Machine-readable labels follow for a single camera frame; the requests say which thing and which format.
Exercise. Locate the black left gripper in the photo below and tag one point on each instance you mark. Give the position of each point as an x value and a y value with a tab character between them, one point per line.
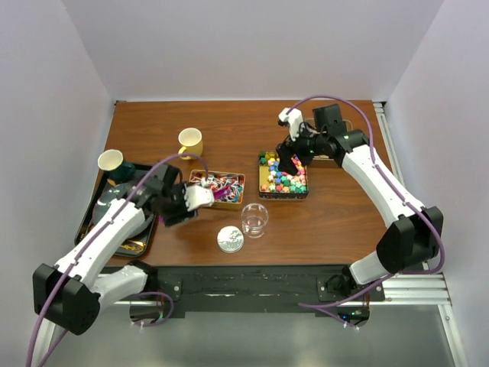
182	213

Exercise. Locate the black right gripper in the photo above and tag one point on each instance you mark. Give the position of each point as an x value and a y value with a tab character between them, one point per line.
285	151

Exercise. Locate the purple plastic scoop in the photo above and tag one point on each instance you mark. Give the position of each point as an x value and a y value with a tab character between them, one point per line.
221	193

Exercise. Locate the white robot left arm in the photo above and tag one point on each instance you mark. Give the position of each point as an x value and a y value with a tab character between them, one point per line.
71	294

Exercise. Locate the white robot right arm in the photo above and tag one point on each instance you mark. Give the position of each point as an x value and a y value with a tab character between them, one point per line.
413	230

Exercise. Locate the star candy tin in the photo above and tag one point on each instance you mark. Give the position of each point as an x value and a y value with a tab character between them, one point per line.
279	185

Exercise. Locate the dark green cup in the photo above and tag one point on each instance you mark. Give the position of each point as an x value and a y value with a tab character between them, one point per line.
124	172

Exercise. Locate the gold lollipop tin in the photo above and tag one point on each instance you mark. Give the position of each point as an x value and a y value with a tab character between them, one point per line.
216	180

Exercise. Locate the grey blue plate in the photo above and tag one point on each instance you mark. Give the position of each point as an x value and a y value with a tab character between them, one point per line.
104	202

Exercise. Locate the yellow mug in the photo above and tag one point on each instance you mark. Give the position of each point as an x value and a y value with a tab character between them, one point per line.
191	143

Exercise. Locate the silver jar lid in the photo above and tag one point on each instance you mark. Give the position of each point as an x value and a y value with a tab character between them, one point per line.
230	239

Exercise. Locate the clear glass jar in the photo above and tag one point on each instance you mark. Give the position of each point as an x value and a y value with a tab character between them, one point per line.
254	218

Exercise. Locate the white paper cup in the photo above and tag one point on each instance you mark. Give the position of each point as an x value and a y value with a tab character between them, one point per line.
110	160

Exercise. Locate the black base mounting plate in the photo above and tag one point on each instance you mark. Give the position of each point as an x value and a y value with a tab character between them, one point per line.
261	289

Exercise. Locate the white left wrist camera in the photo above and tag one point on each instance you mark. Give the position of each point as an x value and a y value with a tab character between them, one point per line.
196	196

